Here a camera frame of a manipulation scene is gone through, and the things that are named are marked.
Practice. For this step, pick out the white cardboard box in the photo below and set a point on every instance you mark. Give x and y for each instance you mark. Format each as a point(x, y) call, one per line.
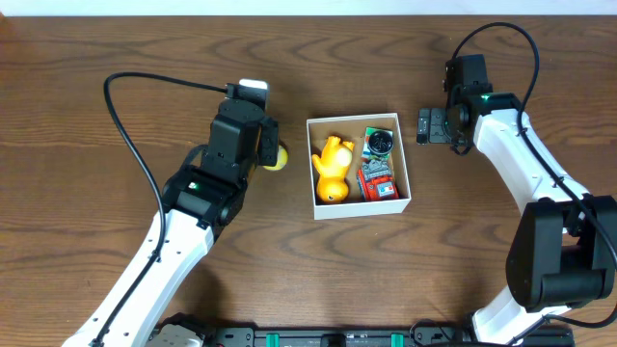
point(352, 128)

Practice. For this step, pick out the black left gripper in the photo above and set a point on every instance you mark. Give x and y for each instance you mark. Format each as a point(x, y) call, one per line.
point(269, 142)

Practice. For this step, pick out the colourful puzzle cube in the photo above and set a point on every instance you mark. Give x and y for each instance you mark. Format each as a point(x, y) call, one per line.
point(365, 151)

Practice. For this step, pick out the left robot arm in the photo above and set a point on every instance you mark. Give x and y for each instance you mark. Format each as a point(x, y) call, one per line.
point(174, 245)

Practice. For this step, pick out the black round lid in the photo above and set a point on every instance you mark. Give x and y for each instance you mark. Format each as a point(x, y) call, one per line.
point(380, 143)

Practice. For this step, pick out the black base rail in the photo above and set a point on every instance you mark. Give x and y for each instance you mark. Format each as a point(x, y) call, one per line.
point(187, 335)

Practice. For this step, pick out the yellow grey striped ball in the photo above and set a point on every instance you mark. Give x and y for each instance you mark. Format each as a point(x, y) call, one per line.
point(282, 160)

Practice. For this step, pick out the orange rubber animal toy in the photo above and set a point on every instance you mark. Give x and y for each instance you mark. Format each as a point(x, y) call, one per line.
point(333, 165)

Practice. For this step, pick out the red toy truck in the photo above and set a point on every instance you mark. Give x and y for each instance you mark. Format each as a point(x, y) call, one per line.
point(376, 181)

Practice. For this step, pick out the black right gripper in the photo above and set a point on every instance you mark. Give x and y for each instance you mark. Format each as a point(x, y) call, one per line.
point(431, 127)

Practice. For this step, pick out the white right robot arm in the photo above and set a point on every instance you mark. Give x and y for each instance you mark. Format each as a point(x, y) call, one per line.
point(563, 255)

